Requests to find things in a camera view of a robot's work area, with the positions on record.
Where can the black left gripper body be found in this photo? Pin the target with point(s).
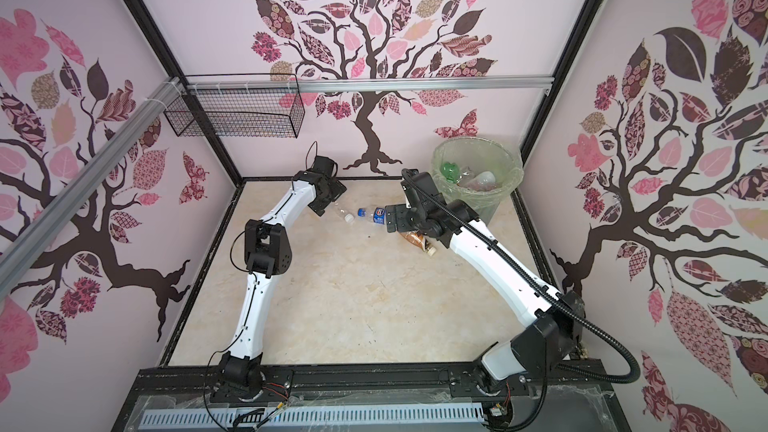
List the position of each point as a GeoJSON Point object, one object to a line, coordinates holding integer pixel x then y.
{"type": "Point", "coordinates": [331, 190]}

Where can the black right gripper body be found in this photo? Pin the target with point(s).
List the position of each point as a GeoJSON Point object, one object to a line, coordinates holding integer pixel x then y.
{"type": "Point", "coordinates": [416, 220]}

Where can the orange tea bottle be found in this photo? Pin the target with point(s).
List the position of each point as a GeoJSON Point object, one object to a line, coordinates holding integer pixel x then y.
{"type": "Point", "coordinates": [419, 240]}

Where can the clear ribbed bottle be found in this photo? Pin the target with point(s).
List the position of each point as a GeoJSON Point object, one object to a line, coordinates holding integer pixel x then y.
{"type": "Point", "coordinates": [343, 212]}

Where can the green Sprite bottle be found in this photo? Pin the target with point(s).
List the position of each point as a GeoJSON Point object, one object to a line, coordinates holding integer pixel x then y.
{"type": "Point", "coordinates": [451, 172]}

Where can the white bottle red cap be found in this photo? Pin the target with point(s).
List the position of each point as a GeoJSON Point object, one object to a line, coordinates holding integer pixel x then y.
{"type": "Point", "coordinates": [482, 182]}

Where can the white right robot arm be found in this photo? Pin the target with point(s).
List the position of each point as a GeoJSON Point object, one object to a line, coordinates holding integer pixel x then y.
{"type": "Point", "coordinates": [550, 331]}

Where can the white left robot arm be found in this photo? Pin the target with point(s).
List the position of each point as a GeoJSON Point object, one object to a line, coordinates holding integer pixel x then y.
{"type": "Point", "coordinates": [267, 256]}

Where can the clear Pepsi bottle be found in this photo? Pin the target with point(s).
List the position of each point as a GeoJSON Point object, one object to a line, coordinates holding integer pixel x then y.
{"type": "Point", "coordinates": [373, 215]}

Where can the black wire wall basket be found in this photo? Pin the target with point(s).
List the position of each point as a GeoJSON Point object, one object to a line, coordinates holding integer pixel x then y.
{"type": "Point", "coordinates": [238, 105]}

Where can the aluminium wall rail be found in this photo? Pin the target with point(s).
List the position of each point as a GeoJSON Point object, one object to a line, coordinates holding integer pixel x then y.
{"type": "Point", "coordinates": [372, 84]}
{"type": "Point", "coordinates": [23, 252]}

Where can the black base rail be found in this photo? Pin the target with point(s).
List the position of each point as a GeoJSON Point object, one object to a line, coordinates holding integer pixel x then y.
{"type": "Point", "coordinates": [272, 382]}

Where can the black frame rail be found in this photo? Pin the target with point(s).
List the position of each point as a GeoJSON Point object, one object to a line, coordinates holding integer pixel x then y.
{"type": "Point", "coordinates": [573, 45]}

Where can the white slotted cable duct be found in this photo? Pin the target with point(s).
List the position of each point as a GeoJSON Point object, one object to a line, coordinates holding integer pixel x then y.
{"type": "Point", "coordinates": [309, 417]}

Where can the aluminium left wall rail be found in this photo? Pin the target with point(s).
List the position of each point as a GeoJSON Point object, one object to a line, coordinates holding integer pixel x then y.
{"type": "Point", "coordinates": [23, 252]}

